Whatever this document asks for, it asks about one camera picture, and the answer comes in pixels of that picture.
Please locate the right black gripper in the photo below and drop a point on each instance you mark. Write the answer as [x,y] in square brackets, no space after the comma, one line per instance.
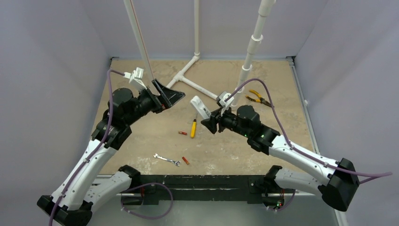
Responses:
[217,121]

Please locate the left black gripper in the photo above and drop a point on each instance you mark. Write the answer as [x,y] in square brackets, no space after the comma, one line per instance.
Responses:
[168,97]

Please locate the white remote control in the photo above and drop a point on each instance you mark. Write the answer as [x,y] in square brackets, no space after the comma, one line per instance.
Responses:
[199,106]

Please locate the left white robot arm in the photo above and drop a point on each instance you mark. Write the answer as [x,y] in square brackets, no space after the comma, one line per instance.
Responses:
[74,202]

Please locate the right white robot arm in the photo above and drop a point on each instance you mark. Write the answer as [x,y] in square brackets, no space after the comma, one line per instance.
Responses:
[334,181]

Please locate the silver open-end wrench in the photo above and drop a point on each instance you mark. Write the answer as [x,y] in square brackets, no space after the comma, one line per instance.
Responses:
[176,163]

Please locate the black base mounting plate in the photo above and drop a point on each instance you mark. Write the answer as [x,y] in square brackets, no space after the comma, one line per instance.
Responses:
[252,189]

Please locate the yellow handled screwdriver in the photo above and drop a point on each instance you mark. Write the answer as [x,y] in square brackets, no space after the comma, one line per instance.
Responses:
[194,125]

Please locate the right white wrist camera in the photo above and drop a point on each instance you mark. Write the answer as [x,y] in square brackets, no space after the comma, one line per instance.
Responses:
[224,100]

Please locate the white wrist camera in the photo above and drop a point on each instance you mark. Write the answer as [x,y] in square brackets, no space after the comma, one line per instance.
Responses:
[224,100]
[135,79]

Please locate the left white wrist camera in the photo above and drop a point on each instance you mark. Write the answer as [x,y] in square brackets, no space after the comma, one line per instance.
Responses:
[135,79]

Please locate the yellow handled pliers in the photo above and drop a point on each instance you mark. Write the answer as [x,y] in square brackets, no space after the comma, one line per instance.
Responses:
[258,99]

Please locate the white PVC pipe frame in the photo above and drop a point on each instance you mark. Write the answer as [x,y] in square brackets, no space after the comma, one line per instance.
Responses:
[255,41]

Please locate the aluminium rail frame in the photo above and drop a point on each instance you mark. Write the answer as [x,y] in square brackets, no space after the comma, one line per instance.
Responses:
[225,153]

